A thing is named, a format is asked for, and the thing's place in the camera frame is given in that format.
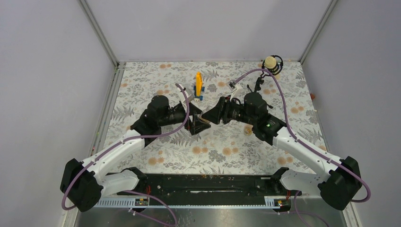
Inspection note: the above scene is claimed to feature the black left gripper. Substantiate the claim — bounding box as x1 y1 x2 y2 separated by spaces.
159 102 211 134

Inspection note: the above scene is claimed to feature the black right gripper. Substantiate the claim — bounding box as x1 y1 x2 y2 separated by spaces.
201 95 256 126

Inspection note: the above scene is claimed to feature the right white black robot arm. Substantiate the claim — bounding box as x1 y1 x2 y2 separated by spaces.
201 92 362 210

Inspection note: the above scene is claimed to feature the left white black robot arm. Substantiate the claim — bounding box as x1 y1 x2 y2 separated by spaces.
60 96 210 212

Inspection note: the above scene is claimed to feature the blue yellow toy block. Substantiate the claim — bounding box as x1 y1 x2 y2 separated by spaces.
193 72 205 101

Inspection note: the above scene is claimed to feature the floral patterned table mat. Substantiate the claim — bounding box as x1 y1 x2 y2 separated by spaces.
105 61 326 175

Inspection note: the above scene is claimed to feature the black microphone tripod stand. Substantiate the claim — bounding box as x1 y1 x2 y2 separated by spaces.
246 77 264 92

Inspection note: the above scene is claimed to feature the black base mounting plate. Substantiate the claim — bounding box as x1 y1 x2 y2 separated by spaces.
133 167 296 202

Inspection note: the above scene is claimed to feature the cream foam studio microphone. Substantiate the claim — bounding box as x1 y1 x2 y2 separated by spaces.
262 55 283 79

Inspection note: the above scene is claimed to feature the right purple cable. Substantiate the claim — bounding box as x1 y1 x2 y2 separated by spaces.
229 69 371 227

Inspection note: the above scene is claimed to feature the white slotted cable duct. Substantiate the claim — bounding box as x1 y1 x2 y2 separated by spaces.
94 196 283 209

